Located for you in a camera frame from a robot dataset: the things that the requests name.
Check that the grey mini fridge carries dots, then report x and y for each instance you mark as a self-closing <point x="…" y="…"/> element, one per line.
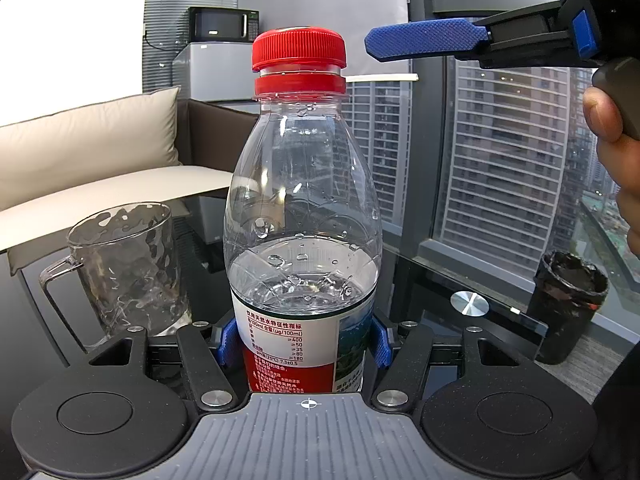
<point x="215" y="72"/>

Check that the clear glass mug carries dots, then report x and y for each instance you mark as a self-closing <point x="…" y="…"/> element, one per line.
<point x="125" y="275"/>

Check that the person's right hand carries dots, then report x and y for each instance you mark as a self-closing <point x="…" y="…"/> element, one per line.
<point x="622" y="175"/>

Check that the black trash bin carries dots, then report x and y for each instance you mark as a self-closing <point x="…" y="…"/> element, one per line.
<point x="565" y="320"/>

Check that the clear plastic water bottle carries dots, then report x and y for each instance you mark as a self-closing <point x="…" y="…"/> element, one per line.
<point x="300" y="200"/>

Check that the red bottle cap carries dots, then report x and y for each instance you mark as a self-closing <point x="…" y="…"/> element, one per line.
<point x="299" y="50"/>

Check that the large beige cushion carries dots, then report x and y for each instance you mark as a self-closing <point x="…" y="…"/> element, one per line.
<point x="90" y="145"/>

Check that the grey venetian blind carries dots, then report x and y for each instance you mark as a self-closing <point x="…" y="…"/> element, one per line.
<point x="165" y="10"/>

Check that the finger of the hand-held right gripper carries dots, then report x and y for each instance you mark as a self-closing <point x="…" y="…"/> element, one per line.
<point x="425" y="39"/>

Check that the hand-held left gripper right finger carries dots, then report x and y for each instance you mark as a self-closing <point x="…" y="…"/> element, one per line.
<point x="381" y="347"/>

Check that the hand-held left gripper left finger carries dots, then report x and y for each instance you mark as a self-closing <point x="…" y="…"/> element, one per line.
<point x="229" y="342"/>

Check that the brown and beige sofa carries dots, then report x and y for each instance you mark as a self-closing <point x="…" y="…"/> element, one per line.
<point x="125" y="185"/>

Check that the round metal table fitting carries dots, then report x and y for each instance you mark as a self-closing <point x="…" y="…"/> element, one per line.
<point x="470" y="303"/>

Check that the black microwave oven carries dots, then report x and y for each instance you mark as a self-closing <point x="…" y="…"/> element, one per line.
<point x="222" y="24"/>

